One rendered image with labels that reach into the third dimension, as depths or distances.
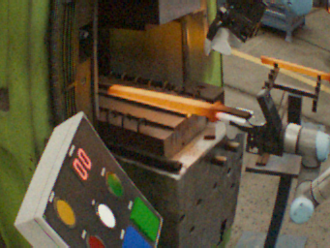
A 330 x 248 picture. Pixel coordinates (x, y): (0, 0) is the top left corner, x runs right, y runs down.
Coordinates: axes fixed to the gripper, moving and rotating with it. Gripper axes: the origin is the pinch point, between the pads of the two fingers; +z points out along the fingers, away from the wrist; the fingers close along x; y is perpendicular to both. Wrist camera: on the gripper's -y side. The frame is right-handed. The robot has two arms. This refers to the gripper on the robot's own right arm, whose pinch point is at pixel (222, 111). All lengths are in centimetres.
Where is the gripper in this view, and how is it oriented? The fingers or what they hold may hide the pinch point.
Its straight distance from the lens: 138.0
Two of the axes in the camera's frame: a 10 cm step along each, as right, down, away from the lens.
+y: 0.5, 8.8, 4.8
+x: 5.3, -4.3, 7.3
